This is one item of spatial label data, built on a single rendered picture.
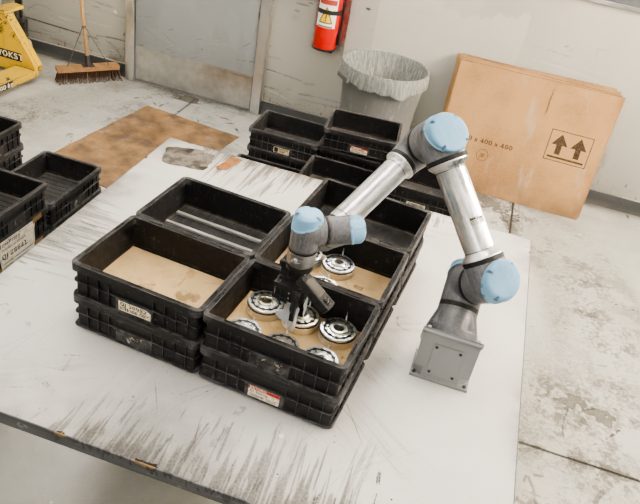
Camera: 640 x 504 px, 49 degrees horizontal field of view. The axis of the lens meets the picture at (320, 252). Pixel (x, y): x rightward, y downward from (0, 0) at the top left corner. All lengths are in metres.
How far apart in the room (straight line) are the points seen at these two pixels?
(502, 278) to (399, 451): 0.53
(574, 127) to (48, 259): 3.39
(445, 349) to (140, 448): 0.86
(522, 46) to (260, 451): 3.54
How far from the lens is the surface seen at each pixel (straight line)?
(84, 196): 3.31
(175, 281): 2.08
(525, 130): 4.74
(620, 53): 4.82
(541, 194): 4.81
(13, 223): 2.92
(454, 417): 2.03
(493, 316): 2.44
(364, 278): 2.20
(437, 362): 2.06
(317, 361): 1.73
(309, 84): 5.10
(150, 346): 1.99
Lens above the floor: 2.09
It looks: 34 degrees down
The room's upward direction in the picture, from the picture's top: 11 degrees clockwise
